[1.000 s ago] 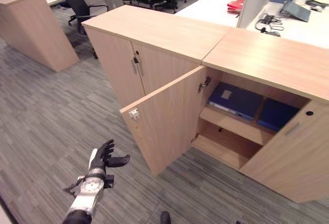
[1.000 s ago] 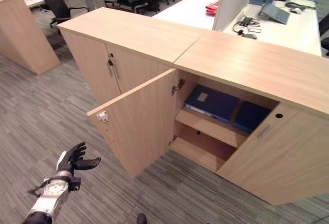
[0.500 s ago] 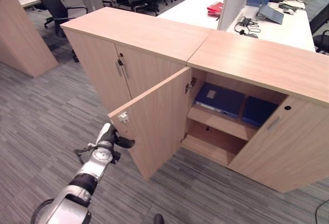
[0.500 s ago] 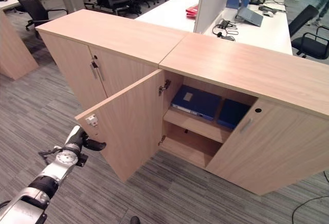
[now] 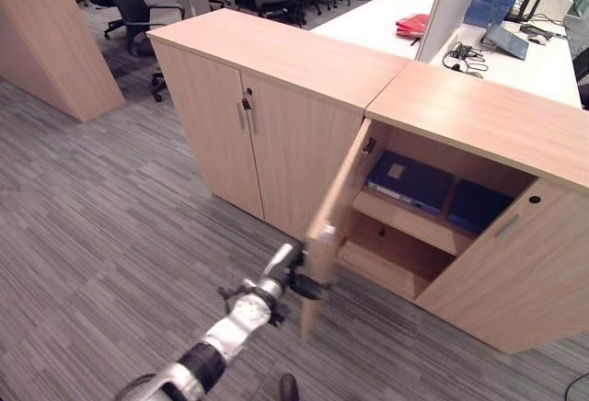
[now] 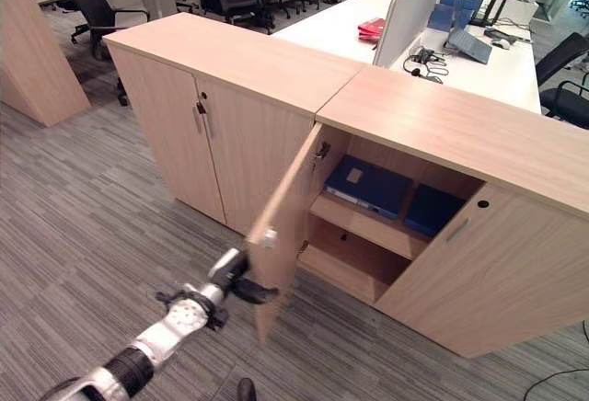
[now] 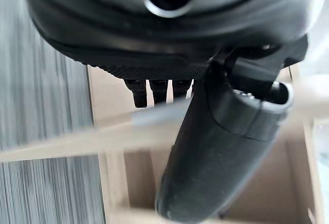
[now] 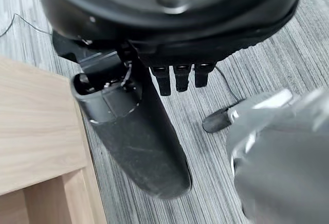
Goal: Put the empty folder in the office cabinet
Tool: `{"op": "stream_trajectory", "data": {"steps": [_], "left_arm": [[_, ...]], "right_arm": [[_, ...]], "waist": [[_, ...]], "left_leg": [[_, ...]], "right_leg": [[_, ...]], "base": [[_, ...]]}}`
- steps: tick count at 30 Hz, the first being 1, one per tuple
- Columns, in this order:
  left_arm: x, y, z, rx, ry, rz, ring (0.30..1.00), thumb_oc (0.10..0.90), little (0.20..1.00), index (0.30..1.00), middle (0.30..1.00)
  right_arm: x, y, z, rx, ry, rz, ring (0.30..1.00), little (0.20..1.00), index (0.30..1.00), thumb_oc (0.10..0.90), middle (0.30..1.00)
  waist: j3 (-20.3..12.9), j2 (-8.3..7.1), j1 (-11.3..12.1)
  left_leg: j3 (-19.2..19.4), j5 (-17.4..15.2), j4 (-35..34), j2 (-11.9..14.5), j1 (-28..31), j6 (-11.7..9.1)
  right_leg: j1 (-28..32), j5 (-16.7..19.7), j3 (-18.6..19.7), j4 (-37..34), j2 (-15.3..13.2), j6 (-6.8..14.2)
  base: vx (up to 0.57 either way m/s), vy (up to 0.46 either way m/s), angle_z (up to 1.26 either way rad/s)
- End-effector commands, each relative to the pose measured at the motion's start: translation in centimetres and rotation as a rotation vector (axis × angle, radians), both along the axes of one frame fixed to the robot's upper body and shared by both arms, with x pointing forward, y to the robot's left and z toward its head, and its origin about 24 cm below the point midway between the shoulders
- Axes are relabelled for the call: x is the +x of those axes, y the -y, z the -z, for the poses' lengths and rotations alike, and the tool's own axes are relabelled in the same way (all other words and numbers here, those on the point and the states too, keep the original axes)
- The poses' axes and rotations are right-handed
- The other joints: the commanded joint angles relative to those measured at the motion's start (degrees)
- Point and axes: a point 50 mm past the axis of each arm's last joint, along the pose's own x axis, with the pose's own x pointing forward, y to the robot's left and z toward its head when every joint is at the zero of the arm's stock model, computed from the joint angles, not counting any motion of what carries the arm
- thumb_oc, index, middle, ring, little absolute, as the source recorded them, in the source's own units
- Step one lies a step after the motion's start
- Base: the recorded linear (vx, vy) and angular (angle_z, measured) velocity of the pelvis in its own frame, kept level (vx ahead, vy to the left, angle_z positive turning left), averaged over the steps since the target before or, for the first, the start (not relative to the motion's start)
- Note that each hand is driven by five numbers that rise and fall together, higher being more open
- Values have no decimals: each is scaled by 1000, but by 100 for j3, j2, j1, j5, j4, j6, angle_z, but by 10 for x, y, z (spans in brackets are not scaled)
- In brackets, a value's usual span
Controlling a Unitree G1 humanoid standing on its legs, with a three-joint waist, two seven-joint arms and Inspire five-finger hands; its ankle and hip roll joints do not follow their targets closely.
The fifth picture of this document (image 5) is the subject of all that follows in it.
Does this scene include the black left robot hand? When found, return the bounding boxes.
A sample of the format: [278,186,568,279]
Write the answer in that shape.
[288,222,340,302]

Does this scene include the wooden cabinet door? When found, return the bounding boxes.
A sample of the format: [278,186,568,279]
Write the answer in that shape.
[299,118,375,341]

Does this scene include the wooden cabinet shelf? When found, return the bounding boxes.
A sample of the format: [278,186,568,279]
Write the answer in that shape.
[352,188,476,258]

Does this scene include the plain blue folder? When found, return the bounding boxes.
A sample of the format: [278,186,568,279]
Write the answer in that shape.
[446,178,515,237]

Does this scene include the closed wooden two-door cabinet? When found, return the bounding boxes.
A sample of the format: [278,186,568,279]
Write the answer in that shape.
[145,7,410,239]

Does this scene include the wooden cabinet with open door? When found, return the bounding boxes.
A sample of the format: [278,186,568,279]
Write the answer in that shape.
[338,63,589,355]

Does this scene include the black office chair base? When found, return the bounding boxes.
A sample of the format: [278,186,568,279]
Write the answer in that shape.
[150,69,169,103]

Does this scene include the long white office desk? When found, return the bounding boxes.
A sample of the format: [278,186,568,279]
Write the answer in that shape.
[310,0,583,110]

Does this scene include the red folder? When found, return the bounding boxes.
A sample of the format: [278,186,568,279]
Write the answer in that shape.
[394,13,432,40]

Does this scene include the black mesh office chair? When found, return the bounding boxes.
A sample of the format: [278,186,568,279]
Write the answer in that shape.
[89,0,186,57]

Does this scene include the plain wooden cabinet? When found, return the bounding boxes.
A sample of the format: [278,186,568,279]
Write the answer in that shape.
[0,0,126,124]

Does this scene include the dark robot foot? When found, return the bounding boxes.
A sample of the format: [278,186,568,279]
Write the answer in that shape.
[278,372,301,401]

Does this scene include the thick blue binder with label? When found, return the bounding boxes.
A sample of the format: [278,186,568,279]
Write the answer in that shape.
[365,149,457,217]

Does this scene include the closed wooden door with lock hole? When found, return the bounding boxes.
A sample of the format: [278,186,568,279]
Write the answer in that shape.
[415,178,589,355]

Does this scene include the white desk divider panel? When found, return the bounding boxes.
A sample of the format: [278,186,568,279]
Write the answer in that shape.
[413,0,489,64]

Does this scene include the grey laptop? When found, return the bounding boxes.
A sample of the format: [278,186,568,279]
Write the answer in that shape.
[480,22,530,62]

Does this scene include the blue storage box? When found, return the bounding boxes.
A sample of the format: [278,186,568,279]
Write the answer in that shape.
[463,0,522,30]

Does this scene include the dark small desk device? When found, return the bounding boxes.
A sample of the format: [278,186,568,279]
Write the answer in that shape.
[518,23,555,46]

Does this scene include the black router with antennas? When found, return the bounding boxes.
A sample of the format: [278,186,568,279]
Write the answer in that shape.
[502,0,545,25]

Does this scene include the white box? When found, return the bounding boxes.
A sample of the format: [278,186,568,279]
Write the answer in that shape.
[528,0,575,25]

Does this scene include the black cable bundle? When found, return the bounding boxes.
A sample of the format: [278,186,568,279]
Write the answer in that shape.
[441,40,490,80]

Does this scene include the black floor cable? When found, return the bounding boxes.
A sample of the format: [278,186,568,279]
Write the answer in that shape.
[562,371,589,401]

